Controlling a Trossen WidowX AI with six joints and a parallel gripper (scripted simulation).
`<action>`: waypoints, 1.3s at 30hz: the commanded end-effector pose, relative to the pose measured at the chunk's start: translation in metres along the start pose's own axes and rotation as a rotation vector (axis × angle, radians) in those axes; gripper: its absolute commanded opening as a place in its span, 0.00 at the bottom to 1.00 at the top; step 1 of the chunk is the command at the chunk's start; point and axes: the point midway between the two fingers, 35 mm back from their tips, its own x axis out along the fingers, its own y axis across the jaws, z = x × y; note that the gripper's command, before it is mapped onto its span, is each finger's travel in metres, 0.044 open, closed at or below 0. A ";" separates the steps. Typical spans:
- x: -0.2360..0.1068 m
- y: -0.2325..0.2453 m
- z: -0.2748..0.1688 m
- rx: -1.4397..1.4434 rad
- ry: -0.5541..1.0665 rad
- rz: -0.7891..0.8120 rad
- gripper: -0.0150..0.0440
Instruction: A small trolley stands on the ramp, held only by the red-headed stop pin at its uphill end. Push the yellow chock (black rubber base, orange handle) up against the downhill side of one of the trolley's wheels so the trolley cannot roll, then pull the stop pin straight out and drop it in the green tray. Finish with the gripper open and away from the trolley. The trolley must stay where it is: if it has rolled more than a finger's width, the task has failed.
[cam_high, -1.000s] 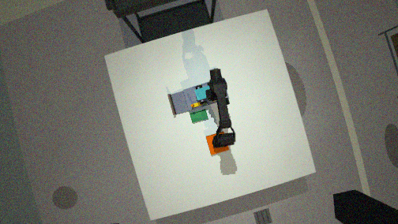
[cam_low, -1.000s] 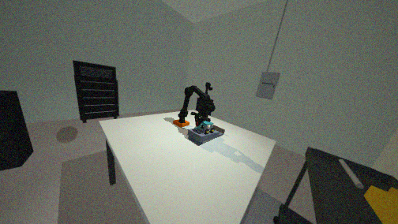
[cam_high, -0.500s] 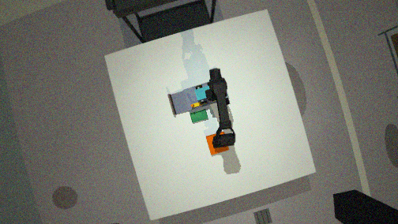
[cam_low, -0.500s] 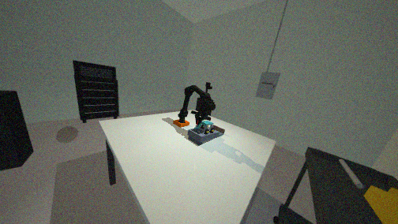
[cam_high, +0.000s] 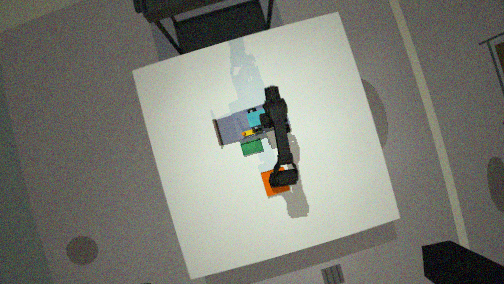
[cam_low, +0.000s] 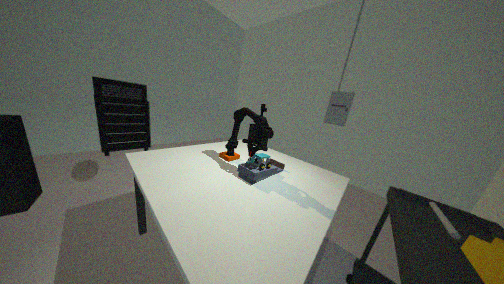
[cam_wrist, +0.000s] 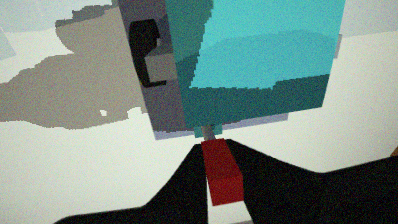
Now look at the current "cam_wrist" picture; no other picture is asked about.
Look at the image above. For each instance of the red-headed pin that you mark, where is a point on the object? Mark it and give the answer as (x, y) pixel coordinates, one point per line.
(224, 178)

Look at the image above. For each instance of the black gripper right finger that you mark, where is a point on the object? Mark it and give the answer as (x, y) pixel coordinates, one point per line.
(277, 192)

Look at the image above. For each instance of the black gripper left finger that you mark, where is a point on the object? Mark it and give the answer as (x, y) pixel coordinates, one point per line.
(182, 200)

